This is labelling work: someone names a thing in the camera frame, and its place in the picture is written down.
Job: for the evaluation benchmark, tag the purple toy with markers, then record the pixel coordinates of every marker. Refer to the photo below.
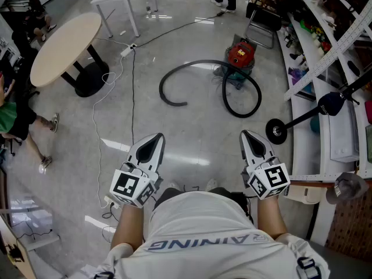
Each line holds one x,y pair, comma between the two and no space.
296,75

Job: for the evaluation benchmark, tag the white perforated metal strip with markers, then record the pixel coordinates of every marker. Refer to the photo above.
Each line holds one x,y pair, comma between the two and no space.
328,58

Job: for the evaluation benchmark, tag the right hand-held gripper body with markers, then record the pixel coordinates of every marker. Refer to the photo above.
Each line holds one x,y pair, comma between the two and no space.
270,179

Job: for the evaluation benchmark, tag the black pole stand round base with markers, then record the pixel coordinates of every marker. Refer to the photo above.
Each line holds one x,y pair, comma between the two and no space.
276,131

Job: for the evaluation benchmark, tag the white curved shelving unit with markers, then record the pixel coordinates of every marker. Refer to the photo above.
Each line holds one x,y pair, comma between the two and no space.
298,155

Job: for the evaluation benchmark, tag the person's black shorts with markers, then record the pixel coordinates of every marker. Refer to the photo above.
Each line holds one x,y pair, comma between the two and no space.
167,195

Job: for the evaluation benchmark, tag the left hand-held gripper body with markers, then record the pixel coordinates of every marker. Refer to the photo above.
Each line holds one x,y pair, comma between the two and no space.
128,185

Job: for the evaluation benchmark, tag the clear water bottle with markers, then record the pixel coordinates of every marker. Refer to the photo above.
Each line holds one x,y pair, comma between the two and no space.
148,9

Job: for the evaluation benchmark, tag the beige plastic box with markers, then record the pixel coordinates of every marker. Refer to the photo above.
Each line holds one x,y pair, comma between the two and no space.
302,195

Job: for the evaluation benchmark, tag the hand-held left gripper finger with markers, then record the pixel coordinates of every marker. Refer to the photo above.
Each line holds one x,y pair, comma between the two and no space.
160,158
132,153

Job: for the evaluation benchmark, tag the person's white shoe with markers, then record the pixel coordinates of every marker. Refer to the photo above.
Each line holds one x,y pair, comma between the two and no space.
211,185
173,185

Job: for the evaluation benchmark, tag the person's left forearm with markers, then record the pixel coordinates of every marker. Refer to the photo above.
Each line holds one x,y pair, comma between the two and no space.
128,225

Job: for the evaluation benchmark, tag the red and teal vacuum cleaner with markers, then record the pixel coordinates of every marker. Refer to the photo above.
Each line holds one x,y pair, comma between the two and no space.
240,55

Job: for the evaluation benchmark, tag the person's right white shoe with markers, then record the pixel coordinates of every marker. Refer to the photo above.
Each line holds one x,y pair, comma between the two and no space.
211,185

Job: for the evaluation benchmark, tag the green box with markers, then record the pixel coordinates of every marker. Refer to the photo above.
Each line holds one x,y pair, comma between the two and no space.
305,26

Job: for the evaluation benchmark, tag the beige edged workbench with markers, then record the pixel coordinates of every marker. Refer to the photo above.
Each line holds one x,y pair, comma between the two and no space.
27,263

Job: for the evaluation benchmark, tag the navy cap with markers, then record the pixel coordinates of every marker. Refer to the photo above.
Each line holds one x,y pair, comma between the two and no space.
331,103

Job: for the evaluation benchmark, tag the person's right forearm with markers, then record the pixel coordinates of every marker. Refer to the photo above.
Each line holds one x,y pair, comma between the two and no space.
271,216

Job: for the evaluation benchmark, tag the round beige table black base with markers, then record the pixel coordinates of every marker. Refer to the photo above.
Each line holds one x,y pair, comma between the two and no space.
67,48

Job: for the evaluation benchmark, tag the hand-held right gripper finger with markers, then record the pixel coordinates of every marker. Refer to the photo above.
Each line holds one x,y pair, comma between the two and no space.
268,150
243,147

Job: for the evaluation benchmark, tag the grey cap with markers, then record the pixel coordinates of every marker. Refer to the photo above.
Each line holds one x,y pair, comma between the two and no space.
346,187

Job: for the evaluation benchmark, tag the small white power strip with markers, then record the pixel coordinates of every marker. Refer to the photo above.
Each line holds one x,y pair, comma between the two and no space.
112,202

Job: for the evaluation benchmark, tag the person's white shirt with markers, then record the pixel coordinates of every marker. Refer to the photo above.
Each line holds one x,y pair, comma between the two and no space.
203,222

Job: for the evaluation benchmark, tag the teal roll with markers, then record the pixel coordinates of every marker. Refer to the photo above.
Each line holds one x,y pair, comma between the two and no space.
314,125

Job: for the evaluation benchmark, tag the white storage box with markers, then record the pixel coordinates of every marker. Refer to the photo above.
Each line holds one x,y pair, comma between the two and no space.
343,138

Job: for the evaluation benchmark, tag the person's left white shoe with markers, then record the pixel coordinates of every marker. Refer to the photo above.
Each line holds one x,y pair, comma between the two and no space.
173,185

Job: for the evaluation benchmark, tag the potted artificial flowers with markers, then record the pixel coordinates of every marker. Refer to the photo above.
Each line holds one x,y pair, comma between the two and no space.
318,33

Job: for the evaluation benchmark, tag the long white power strip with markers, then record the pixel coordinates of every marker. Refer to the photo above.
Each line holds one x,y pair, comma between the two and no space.
126,52

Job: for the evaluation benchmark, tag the black chair metal frame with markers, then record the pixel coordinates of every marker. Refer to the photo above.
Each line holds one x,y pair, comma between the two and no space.
263,17

